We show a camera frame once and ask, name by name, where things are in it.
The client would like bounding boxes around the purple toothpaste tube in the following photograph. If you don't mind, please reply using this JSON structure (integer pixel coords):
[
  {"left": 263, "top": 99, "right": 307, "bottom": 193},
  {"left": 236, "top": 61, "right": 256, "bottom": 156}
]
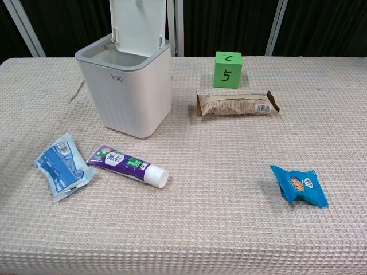
[{"left": 85, "top": 144, "right": 170, "bottom": 189}]

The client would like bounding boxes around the brown snack bar wrapper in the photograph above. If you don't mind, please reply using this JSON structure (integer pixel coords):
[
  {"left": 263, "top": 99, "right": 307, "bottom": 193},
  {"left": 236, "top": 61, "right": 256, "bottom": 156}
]
[{"left": 196, "top": 89, "right": 281, "bottom": 117}]

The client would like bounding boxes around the small blue snack packet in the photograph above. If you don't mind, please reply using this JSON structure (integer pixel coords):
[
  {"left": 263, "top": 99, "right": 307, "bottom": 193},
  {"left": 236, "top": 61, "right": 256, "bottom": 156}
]
[{"left": 270, "top": 164, "right": 330, "bottom": 208}]

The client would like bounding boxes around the white metal frame post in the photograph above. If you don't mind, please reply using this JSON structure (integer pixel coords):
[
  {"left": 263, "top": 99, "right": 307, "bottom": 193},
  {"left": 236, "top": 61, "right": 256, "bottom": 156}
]
[
  {"left": 264, "top": 0, "right": 288, "bottom": 57},
  {"left": 2, "top": 0, "right": 46, "bottom": 57},
  {"left": 175, "top": 0, "right": 185, "bottom": 57},
  {"left": 166, "top": 0, "right": 177, "bottom": 57}
]

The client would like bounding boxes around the green numbered cube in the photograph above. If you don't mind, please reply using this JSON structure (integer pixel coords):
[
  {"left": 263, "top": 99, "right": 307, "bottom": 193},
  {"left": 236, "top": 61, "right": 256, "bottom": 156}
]
[{"left": 213, "top": 51, "right": 244, "bottom": 89}]

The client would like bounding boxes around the blue white crumpled wrapper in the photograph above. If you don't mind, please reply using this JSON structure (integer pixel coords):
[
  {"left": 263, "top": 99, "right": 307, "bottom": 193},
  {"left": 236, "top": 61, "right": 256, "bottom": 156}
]
[{"left": 31, "top": 132, "right": 97, "bottom": 202}]

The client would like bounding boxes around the beige waffle tablecloth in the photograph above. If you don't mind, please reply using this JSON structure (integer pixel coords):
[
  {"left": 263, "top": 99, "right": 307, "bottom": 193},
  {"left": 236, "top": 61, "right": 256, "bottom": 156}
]
[{"left": 0, "top": 56, "right": 367, "bottom": 275}]

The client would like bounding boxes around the thin brown stick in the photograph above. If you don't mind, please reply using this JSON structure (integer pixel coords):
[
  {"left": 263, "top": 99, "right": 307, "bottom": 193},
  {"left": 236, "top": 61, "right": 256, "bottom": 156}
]
[{"left": 68, "top": 82, "right": 85, "bottom": 105}]

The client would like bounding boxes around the white plastic trash bin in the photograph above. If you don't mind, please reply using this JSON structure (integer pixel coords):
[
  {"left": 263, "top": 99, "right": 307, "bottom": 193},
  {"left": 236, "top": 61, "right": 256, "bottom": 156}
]
[{"left": 75, "top": 0, "right": 172, "bottom": 140}]

